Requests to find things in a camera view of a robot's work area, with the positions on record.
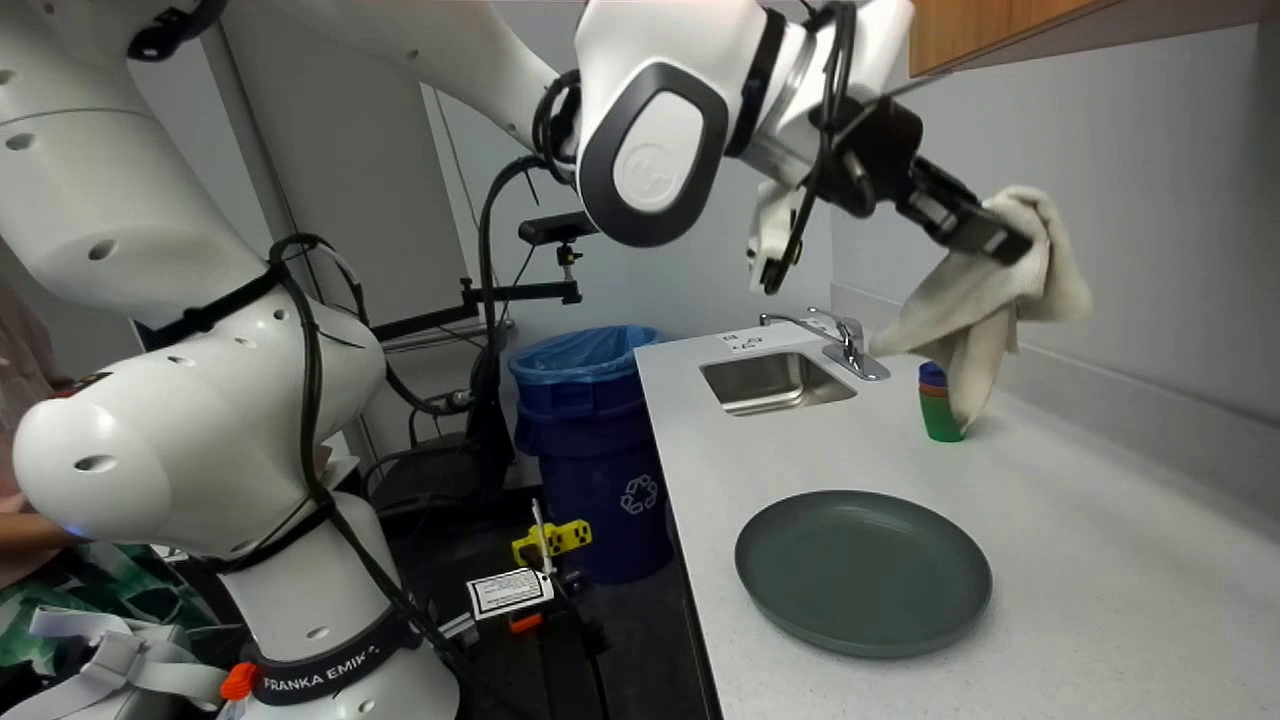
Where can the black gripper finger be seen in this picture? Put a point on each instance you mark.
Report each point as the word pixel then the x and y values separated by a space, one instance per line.
pixel 1002 226
pixel 975 244

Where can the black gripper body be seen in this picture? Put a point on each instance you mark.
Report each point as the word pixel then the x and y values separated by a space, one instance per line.
pixel 873 153

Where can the white cloth towel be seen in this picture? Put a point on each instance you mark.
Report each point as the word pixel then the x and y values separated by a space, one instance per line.
pixel 984 323

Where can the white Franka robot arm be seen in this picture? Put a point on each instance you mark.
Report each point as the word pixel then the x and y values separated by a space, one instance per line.
pixel 201 440

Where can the person's bare forearm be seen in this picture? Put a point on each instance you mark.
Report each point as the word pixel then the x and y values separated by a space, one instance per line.
pixel 26 520

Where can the wooden cabinet door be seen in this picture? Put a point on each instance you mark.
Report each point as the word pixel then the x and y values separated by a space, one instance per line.
pixel 975 27

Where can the blue plastic cup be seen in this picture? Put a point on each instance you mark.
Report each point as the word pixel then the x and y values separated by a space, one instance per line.
pixel 933 374

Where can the orange plastic cup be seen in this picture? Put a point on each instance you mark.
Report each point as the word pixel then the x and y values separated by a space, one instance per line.
pixel 933 394

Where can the chrome faucet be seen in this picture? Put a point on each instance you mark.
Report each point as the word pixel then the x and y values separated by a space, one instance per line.
pixel 841 345

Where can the green plastic cup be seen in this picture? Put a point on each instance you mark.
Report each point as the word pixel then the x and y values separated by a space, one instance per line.
pixel 940 421

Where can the small white sticker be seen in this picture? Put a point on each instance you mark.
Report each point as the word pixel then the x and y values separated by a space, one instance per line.
pixel 749 341

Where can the steel sink basin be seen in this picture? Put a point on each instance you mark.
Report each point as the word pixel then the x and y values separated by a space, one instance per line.
pixel 775 382

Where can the dark green plate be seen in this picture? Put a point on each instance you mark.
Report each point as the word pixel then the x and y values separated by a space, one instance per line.
pixel 865 575

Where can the blue bin liner bag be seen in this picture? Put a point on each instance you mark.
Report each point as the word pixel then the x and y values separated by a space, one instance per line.
pixel 572 356

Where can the blue recycling bin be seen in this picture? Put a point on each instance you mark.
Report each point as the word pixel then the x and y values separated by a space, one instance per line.
pixel 593 465

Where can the yellow clamp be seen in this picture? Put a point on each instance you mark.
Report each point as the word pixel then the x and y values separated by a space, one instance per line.
pixel 540 547

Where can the white label tag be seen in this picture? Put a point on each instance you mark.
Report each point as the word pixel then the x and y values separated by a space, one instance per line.
pixel 506 592

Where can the orange knob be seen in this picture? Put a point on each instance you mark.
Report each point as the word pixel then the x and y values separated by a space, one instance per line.
pixel 238 682

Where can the person in patterned clothes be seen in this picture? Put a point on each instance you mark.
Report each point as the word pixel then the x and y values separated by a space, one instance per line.
pixel 83 587

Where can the black camera on boom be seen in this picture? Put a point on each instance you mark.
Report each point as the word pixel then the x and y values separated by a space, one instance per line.
pixel 552 226

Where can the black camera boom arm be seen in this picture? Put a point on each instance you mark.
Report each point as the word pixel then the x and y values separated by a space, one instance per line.
pixel 525 288

